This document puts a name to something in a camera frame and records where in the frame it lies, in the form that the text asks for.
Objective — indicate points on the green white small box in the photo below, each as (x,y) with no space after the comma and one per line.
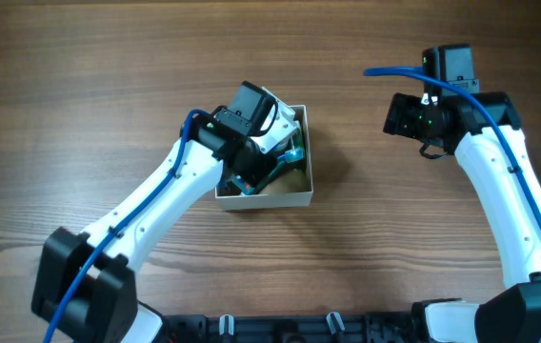
(299,143)

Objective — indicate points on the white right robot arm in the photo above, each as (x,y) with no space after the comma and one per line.
(483,132)

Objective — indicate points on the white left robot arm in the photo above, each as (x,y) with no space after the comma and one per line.
(86,282)

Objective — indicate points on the blue white toothbrush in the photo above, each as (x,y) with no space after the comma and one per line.
(292,159)

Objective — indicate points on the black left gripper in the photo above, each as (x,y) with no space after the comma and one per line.
(250,168)

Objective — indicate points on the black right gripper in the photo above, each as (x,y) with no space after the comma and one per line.
(395,115)

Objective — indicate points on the white lotion tube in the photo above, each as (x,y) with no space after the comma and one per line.
(281,127)

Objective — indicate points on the white open box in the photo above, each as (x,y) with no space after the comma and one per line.
(228,202)

